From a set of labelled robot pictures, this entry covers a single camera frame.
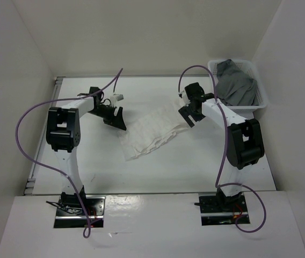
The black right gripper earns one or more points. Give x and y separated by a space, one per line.
185 112

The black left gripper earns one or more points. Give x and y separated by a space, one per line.
117 121

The white pleated skirt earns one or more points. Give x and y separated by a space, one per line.
152 130

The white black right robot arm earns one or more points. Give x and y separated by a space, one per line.
243 143

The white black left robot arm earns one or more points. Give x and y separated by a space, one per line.
63 134

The grey skirt in basket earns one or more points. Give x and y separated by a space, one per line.
234 87

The white perforated plastic basket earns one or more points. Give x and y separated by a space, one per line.
261 97

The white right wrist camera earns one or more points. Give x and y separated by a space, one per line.
184 98

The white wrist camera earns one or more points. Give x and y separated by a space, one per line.
114 98
184 98

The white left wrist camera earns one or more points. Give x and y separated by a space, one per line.
114 98

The grey metal table rail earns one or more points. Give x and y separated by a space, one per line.
29 186

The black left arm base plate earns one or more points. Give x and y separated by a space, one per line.
73 216

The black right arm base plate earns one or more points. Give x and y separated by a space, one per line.
217 209

